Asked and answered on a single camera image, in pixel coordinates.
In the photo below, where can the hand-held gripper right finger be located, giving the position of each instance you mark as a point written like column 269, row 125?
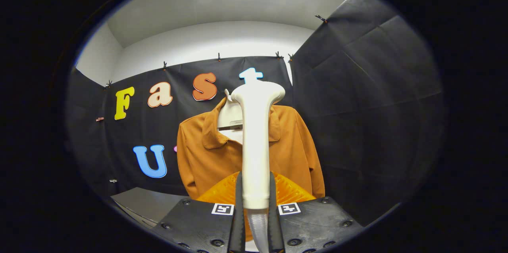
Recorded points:
column 274, row 229

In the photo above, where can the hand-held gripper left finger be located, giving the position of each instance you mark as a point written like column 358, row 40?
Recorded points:
column 237, row 229

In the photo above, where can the orange button-up shirt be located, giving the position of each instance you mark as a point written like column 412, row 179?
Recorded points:
column 206, row 165

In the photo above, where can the white garment steamer head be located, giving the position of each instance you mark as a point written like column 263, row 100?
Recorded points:
column 256, row 146

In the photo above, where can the white garment hanger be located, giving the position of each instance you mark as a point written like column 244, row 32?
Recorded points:
column 230, row 116

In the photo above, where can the grey cabinet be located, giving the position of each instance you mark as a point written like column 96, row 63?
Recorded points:
column 147, row 203

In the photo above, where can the row of black clips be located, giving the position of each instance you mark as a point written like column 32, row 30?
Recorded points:
column 164, row 65

